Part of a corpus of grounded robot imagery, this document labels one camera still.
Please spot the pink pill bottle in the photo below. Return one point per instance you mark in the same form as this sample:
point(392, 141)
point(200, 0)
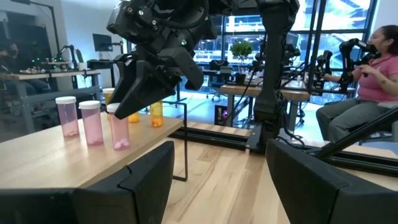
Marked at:
point(119, 133)
point(91, 124)
point(67, 118)

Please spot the wooden background desk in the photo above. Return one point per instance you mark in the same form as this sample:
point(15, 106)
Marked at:
point(248, 91)

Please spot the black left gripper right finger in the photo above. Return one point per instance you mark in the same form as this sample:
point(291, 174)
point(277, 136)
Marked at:
point(326, 202)

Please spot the person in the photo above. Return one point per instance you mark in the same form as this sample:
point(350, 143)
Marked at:
point(376, 77)
point(12, 62)

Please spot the gray background workbench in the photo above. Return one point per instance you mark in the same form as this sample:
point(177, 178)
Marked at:
point(62, 73)

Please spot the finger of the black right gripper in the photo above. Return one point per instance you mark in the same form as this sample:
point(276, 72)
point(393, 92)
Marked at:
point(186, 68)
point(143, 84)

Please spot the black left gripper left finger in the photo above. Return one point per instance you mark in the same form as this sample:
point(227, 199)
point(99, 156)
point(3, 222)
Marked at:
point(93, 205)

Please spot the black computer tower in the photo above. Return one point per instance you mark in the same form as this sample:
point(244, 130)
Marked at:
point(222, 114)

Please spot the green potted tree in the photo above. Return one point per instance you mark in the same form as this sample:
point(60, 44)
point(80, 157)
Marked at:
point(242, 49)

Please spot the black computer monitor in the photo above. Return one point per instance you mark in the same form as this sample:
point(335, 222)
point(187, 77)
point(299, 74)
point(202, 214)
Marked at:
point(102, 42)

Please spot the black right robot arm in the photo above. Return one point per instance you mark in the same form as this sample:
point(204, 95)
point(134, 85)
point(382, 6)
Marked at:
point(273, 62)

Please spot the wooden shelf black metal legs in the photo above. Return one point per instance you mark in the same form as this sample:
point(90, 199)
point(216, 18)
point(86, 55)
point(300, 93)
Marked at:
point(46, 161)

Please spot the black aluminium rig frame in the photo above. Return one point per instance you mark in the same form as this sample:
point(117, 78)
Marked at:
point(217, 140)

